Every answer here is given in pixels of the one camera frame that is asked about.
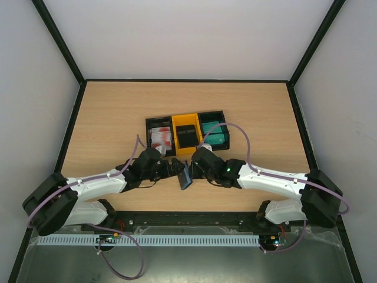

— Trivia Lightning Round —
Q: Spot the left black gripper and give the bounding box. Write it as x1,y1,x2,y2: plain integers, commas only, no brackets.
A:
142,157,184,182

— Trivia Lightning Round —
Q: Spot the dark blue card holder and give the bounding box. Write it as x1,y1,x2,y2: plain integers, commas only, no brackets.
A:
177,161,193,190

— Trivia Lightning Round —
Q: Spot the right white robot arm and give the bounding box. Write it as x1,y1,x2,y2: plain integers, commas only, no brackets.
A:
191,147,343,231

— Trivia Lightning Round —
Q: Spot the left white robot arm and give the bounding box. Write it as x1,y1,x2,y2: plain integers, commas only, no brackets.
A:
22,147,187,236

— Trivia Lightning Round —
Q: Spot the teal card stack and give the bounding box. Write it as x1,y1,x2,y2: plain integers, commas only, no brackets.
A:
202,121,225,146

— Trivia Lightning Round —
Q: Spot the black card stack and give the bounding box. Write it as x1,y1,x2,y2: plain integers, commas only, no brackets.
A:
176,124,199,149

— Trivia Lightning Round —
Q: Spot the red white card stack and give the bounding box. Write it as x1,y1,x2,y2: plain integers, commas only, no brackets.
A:
150,127,172,150

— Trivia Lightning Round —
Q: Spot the black bin left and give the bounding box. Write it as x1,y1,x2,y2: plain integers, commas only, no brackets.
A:
145,116,176,157

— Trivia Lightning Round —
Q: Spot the black bin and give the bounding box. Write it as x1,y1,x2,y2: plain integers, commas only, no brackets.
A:
145,116,176,157
198,111,230,151

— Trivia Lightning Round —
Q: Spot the yellow bin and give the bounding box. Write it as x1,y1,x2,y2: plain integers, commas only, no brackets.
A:
171,113,203,156

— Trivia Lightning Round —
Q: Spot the black bin right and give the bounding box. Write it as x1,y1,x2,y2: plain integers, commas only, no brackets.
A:
198,111,230,151

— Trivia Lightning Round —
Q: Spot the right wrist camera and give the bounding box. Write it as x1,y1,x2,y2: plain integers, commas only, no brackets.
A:
200,143,213,152

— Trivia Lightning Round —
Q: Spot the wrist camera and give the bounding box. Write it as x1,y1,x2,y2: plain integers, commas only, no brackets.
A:
155,144,167,156
200,143,213,152

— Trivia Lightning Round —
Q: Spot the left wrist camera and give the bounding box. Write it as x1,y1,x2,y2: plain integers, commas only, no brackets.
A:
155,144,167,156

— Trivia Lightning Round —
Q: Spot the black mounting rail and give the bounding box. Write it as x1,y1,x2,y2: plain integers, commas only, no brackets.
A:
81,210,292,232

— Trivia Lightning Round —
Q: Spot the grey slotted cable duct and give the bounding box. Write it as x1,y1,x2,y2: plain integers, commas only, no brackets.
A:
36,234,260,247

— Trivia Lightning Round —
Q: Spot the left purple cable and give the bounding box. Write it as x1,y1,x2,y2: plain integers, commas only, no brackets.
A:
27,134,147,279

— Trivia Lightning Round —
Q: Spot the black enclosure frame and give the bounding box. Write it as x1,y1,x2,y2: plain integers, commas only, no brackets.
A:
8,1,362,282

